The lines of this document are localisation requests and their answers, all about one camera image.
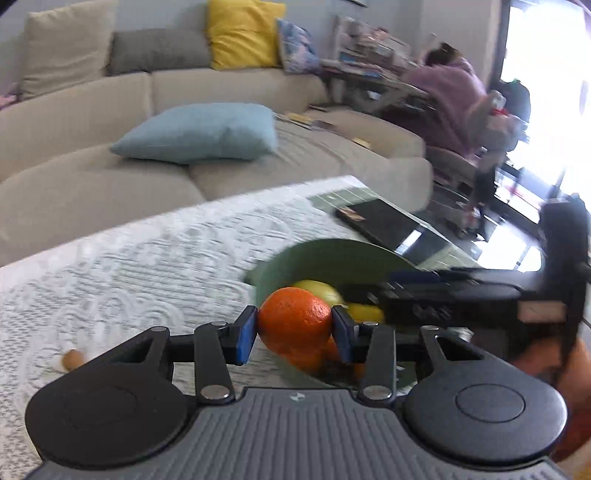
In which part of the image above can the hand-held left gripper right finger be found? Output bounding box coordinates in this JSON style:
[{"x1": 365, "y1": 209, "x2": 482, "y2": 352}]
[{"x1": 331, "y1": 305, "x2": 509, "y2": 403}]

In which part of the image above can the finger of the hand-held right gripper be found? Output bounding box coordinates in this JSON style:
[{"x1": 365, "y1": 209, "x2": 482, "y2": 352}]
[
  {"x1": 344, "y1": 284, "x2": 522, "y2": 326},
  {"x1": 388, "y1": 268, "x2": 522, "y2": 287}
]

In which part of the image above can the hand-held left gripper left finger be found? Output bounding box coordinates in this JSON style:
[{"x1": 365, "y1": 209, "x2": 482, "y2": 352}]
[{"x1": 99, "y1": 305, "x2": 258, "y2": 404}]

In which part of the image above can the large yellow-green apple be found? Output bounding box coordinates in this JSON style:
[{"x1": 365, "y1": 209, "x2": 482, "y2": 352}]
[
  {"x1": 346, "y1": 302, "x2": 387, "y2": 324},
  {"x1": 292, "y1": 279, "x2": 347, "y2": 308}
]

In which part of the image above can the green colander bowl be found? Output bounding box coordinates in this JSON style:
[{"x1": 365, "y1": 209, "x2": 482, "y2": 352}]
[{"x1": 245, "y1": 239, "x2": 472, "y2": 389}]

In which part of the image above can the person's right hand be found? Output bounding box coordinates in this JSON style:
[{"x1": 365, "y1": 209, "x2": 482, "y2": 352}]
[{"x1": 512, "y1": 339, "x2": 591, "y2": 462}]

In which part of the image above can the black notebook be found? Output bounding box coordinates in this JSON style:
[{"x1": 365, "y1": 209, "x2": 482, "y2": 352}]
[{"x1": 335, "y1": 198, "x2": 433, "y2": 253}]

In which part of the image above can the desk chair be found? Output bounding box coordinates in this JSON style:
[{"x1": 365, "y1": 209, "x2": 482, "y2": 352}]
[{"x1": 427, "y1": 92, "x2": 514, "y2": 241}]

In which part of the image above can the white lace tablecloth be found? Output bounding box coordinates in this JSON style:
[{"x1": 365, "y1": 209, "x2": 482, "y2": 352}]
[{"x1": 0, "y1": 182, "x2": 372, "y2": 480}]

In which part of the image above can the black bag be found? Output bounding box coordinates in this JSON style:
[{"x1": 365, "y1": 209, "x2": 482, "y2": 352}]
[{"x1": 499, "y1": 78, "x2": 533, "y2": 121}]

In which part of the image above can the light blue pillow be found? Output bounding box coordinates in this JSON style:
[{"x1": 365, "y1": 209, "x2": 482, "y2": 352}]
[{"x1": 110, "y1": 102, "x2": 279, "y2": 165}]

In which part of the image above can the beige sofa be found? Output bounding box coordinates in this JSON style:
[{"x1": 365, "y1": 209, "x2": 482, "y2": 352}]
[{"x1": 0, "y1": 69, "x2": 435, "y2": 269}]

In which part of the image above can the cluttered study desk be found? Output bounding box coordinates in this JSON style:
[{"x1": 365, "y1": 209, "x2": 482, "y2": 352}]
[{"x1": 323, "y1": 16, "x2": 439, "y2": 117}]

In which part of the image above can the floral cushion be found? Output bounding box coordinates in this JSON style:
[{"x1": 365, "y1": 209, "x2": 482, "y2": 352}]
[{"x1": 276, "y1": 18, "x2": 324, "y2": 75}]

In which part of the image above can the yellow cushion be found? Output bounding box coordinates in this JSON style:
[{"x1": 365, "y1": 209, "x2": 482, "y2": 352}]
[{"x1": 205, "y1": 0, "x2": 287, "y2": 71}]

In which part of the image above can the grey checked cushion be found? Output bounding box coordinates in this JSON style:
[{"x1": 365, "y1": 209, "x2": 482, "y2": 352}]
[{"x1": 107, "y1": 28, "x2": 213, "y2": 77}]

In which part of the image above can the beige cushion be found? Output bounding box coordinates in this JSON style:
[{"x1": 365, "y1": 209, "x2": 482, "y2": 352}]
[{"x1": 21, "y1": 0, "x2": 119, "y2": 100}]

